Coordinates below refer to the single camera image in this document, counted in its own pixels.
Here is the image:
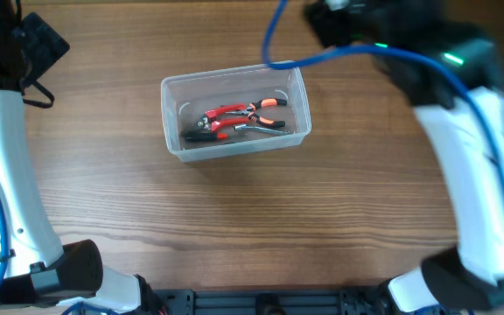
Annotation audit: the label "silver socket wrench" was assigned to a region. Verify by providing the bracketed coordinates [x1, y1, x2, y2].
[233, 124, 290, 136]

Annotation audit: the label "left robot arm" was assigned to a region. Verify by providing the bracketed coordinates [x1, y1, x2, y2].
[0, 1, 169, 314]

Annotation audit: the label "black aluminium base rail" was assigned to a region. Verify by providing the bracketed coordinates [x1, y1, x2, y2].
[155, 286, 394, 315]

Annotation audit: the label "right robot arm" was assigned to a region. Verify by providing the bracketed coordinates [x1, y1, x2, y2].
[304, 1, 504, 313]

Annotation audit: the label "black red handled screwdriver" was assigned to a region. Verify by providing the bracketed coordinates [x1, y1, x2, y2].
[183, 132, 228, 143]

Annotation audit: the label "clear plastic container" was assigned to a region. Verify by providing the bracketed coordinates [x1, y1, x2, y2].
[161, 65, 312, 162]

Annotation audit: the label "red handled snips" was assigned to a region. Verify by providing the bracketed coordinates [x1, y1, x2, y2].
[182, 103, 249, 134]

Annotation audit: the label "orange black needle-nose pliers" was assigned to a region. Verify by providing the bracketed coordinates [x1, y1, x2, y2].
[228, 98, 288, 129]

